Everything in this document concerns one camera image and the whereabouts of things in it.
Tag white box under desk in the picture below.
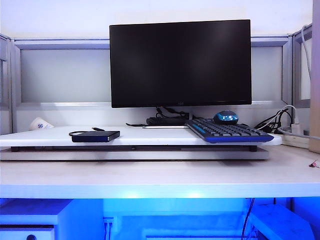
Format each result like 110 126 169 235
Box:
249 203 316 240

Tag white cabinet under desk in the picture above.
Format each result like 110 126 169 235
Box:
0 198 104 240

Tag black data cable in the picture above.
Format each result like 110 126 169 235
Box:
68 127 105 137

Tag blue and black mouse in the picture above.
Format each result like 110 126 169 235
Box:
212 110 240 125

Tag black cable bundle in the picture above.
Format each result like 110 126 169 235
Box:
254 107 294 134

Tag beige wooden post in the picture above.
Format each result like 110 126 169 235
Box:
309 0 320 153

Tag black and blue keyboard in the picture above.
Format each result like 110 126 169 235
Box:
184 117 275 145

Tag dark cable under desk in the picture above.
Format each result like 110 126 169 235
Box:
240 197 256 240

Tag grey power strip cord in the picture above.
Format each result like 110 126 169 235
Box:
279 126 320 139

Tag white power strip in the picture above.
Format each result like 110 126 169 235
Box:
275 126 312 148

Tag black monitor cables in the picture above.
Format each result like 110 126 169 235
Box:
125 106 190 127

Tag white plug charger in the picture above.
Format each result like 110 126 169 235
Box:
290 121 305 134

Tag black computer monitor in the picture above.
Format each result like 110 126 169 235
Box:
109 19 253 109

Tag white paper cup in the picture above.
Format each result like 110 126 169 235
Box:
30 116 56 131

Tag white hanging cable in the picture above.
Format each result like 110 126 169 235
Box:
300 23 314 74

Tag silver framed side partition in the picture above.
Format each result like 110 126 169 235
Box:
0 33 16 127
291 22 314 109

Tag black portable hard drive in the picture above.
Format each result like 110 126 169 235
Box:
71 130 121 144

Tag white base board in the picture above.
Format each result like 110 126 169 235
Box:
0 147 272 162

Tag white raised desk board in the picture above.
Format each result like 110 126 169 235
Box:
0 124 283 147

